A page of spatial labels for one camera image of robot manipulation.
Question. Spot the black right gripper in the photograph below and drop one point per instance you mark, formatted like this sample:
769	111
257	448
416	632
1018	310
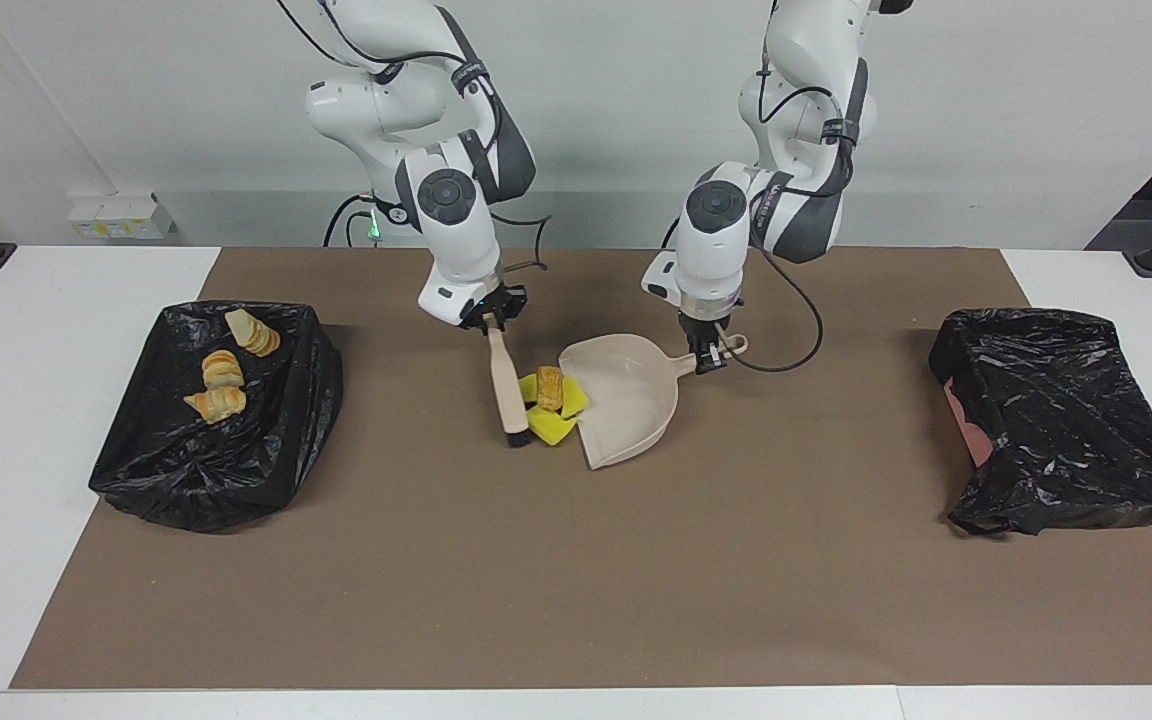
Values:
501	302

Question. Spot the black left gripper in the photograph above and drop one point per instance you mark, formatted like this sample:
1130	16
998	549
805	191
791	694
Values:
704	330

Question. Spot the beige brush with black bristles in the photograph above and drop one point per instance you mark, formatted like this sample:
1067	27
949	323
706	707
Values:
506	390

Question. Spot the brown toy bread loaf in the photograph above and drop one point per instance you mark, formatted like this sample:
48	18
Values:
550	390

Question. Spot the beige plastic dustpan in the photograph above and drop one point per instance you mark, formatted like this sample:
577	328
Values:
626	400

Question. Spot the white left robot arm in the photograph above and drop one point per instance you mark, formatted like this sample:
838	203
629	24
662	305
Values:
711	260

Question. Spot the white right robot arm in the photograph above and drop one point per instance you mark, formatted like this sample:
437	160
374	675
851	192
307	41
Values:
461	250

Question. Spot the pink plastic bin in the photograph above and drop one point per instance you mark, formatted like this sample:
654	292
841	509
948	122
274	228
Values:
966	425

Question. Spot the bin lined with black bag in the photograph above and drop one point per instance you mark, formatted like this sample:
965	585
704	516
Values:
216	470

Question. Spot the brown table mat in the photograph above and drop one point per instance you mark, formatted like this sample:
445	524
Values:
576	620

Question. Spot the black garbage bag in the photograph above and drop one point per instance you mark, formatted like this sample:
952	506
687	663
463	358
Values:
1066	430

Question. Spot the white wall socket box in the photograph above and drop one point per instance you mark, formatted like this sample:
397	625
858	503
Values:
116	215

